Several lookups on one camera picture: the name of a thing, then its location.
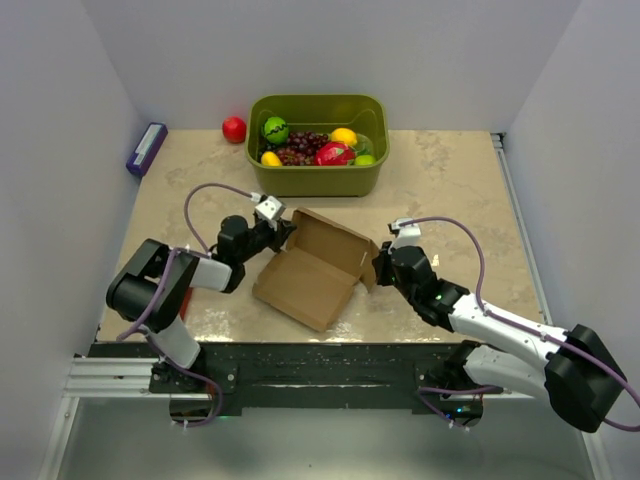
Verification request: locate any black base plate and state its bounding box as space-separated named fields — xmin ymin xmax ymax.
xmin=89 ymin=341 xmax=483 ymax=423

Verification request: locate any purple cable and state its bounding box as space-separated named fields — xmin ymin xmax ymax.
xmin=399 ymin=215 xmax=640 ymax=432
xmin=115 ymin=182 xmax=264 ymax=429

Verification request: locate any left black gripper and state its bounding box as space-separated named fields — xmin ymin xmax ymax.
xmin=238 ymin=219 xmax=297 ymax=265

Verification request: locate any green lime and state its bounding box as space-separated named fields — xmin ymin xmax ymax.
xmin=353 ymin=155 xmax=377 ymax=166

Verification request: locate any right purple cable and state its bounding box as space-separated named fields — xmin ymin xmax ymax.
xmin=399 ymin=215 xmax=640 ymax=432

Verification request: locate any brown cardboard box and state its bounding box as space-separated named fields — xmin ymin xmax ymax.
xmin=252 ymin=208 xmax=379 ymax=332

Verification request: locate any red apple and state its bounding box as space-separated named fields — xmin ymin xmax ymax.
xmin=222 ymin=116 xmax=247 ymax=144

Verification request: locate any green striped ball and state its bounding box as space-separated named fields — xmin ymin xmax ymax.
xmin=262 ymin=116 xmax=289 ymax=145

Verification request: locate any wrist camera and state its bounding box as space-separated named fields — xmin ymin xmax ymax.
xmin=388 ymin=218 xmax=421 ymax=250
xmin=251 ymin=192 xmax=286 ymax=224

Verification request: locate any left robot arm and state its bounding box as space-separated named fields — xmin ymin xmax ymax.
xmin=106 ymin=215 xmax=296 ymax=392

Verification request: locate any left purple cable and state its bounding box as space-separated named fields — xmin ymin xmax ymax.
xmin=115 ymin=182 xmax=264 ymax=429

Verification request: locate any red dragon fruit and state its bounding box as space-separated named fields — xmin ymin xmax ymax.
xmin=314 ymin=142 xmax=356 ymax=166

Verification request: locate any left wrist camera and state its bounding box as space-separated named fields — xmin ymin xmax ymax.
xmin=251 ymin=192 xmax=286 ymax=224

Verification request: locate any yellow lemon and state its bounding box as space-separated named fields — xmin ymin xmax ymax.
xmin=330 ymin=127 xmax=358 ymax=147

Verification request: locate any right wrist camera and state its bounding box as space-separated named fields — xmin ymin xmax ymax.
xmin=388 ymin=218 xmax=421 ymax=250

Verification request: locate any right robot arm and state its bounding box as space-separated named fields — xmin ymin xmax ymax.
xmin=372 ymin=243 xmax=626 ymax=433

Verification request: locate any purple flat box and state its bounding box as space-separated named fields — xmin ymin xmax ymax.
xmin=125 ymin=122 xmax=168 ymax=178

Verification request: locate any small yellow fruit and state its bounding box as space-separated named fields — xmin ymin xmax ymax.
xmin=260 ymin=151 xmax=282 ymax=167

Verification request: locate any green plastic bin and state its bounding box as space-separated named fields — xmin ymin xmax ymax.
xmin=245 ymin=93 xmax=389 ymax=197

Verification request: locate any red flat box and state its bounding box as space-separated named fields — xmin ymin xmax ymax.
xmin=179 ymin=287 xmax=193 ymax=320

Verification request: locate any purple grape bunch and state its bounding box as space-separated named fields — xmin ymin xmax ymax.
xmin=275 ymin=131 xmax=329 ymax=166

